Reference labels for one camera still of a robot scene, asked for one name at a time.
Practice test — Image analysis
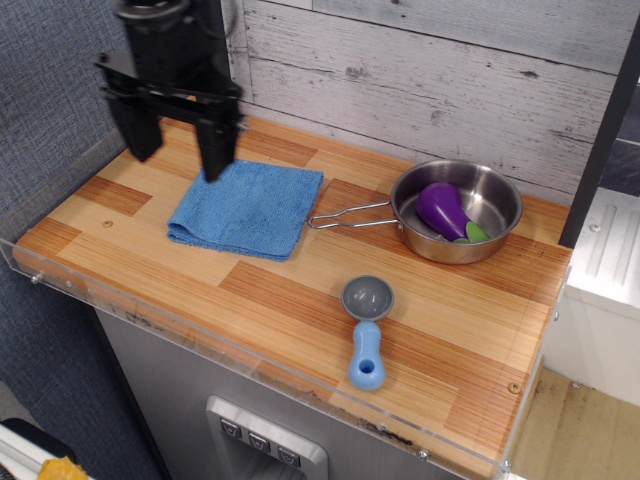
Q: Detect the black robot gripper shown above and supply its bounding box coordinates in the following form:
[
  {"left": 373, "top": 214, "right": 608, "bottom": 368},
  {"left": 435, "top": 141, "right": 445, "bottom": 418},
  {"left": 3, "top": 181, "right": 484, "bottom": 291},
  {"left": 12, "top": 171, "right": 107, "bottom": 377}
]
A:
[{"left": 94, "top": 1, "right": 242, "bottom": 182}]

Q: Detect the clear acrylic table guard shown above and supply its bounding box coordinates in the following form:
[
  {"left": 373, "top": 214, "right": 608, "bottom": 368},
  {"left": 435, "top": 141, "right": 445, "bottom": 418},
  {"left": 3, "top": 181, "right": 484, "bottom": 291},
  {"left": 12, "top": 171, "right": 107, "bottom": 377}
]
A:
[{"left": 4, "top": 233, "right": 569, "bottom": 479}]

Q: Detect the silver dispenser panel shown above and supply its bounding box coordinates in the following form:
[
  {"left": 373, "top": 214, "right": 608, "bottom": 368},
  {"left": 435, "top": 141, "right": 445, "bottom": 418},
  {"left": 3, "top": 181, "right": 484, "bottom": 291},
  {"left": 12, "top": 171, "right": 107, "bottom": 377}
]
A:
[{"left": 206, "top": 395, "right": 329, "bottom": 479}]

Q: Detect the blue grey ice cream scoop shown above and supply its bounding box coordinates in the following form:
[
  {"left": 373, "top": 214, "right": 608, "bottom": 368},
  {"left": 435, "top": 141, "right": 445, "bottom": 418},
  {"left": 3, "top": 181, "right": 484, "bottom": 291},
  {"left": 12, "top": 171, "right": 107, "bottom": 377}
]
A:
[{"left": 340, "top": 275, "right": 395, "bottom": 391}]

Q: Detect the purple toy eggplant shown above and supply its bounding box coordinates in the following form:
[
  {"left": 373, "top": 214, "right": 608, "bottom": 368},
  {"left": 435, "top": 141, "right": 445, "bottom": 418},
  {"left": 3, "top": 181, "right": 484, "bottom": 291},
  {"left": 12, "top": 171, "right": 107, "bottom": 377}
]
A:
[{"left": 415, "top": 182, "right": 490, "bottom": 243}]

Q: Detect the blue cloth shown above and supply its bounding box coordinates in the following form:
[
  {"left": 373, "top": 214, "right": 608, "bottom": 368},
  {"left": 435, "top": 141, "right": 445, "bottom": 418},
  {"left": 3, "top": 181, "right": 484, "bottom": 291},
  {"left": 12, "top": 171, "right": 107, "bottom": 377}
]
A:
[{"left": 168, "top": 160, "right": 324, "bottom": 262}]

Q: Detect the stainless steel pan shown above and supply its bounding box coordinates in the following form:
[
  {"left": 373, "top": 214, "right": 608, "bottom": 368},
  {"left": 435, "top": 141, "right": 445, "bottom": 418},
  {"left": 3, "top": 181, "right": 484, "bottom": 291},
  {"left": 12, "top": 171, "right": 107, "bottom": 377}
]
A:
[{"left": 308, "top": 160, "right": 523, "bottom": 265}]

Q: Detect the black vertical post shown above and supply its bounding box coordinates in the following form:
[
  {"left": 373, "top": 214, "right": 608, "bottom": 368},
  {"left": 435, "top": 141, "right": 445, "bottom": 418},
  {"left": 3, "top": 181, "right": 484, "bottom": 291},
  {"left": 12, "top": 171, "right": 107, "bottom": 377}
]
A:
[{"left": 559, "top": 20, "right": 639, "bottom": 248}]

